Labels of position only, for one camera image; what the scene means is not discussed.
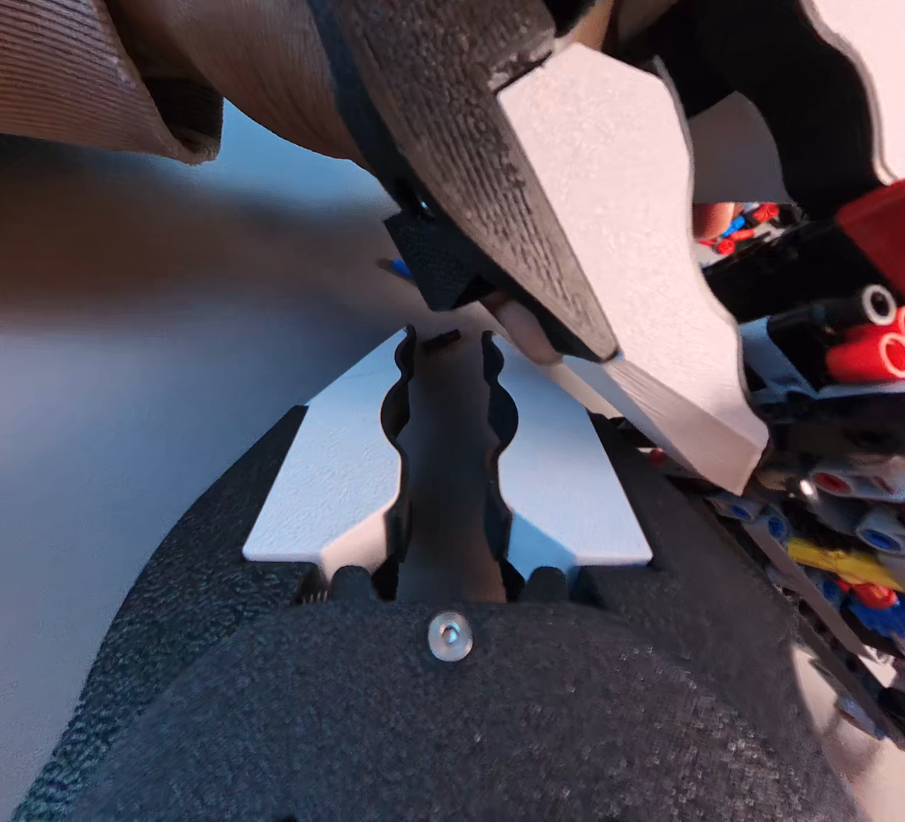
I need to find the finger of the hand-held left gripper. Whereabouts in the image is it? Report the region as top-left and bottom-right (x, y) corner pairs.
(497, 43), (772, 496)
(636, 0), (905, 218)

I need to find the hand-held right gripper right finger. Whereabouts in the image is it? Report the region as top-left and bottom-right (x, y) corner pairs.
(481, 330), (653, 604)

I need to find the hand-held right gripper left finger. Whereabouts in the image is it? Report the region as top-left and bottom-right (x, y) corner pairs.
(242, 326), (417, 601)

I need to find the person's left forearm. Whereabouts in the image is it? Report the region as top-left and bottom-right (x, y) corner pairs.
(0, 0), (226, 165)

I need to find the lego car model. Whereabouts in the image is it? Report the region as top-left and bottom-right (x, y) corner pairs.
(636, 182), (905, 741)

